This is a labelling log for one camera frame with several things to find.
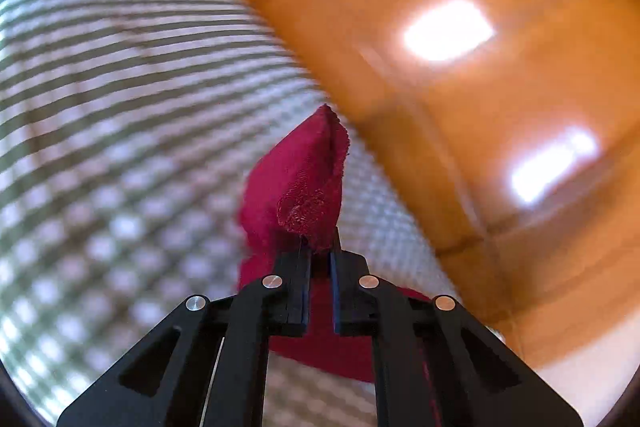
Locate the wooden wardrobe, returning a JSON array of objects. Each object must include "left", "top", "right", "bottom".
[{"left": 135, "top": 0, "right": 640, "bottom": 388}]

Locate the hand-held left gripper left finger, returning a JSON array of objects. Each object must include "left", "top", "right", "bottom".
[{"left": 56, "top": 250, "right": 313, "bottom": 427}]

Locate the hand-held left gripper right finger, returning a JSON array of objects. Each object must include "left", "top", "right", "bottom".
[{"left": 327, "top": 228, "right": 584, "bottom": 427}]

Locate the red knit garment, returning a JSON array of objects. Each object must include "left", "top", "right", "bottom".
[{"left": 237, "top": 103, "right": 446, "bottom": 427}]

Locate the green white checked bedspread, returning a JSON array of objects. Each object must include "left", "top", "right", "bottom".
[{"left": 0, "top": 0, "right": 463, "bottom": 427}]

